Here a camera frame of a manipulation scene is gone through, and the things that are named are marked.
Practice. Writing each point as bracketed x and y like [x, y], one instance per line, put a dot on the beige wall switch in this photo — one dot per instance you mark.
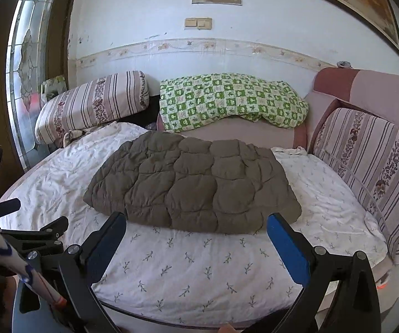
[198, 23]

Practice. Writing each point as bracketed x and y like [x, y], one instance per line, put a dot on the grey quilted hooded jacket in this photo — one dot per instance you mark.
[168, 181]

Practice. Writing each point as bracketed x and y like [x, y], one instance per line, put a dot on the striped floral pillow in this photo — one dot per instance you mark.
[99, 101]

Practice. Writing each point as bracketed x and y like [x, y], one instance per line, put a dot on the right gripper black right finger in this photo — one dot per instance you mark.
[355, 306]

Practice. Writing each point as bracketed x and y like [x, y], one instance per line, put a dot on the striped floral back cushion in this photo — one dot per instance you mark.
[364, 151]

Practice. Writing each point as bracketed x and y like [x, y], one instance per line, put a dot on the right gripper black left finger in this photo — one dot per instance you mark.
[72, 273]

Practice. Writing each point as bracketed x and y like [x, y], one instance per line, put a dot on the green checkered blanket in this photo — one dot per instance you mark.
[192, 102]

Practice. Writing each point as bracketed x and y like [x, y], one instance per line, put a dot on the small floral cushion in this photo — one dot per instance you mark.
[52, 87]

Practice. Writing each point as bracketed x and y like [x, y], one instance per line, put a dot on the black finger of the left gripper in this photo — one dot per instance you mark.
[46, 240]

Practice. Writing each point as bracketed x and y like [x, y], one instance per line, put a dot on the white floral bed sheet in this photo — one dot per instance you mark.
[188, 278]

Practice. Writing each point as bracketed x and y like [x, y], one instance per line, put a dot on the pink sofa bed frame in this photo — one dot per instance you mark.
[369, 91]

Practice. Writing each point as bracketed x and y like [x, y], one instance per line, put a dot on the stained glass door panel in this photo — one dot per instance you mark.
[24, 74]

